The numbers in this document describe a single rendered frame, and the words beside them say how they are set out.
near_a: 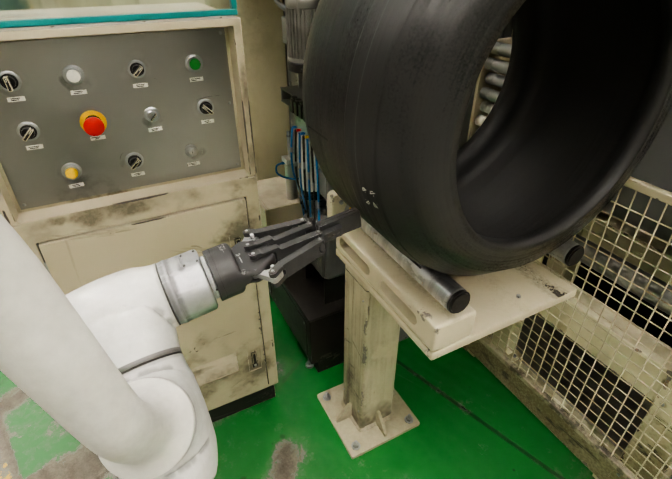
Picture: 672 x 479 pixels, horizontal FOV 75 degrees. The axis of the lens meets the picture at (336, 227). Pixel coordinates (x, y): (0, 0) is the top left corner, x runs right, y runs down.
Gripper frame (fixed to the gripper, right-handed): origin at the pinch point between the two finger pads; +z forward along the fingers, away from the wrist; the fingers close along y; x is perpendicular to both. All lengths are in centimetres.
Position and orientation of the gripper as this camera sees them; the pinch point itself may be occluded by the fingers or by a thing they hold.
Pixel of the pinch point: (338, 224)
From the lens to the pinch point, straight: 67.2
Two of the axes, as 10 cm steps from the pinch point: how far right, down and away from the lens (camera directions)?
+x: 1.3, 8.1, 5.7
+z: 8.8, -3.6, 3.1
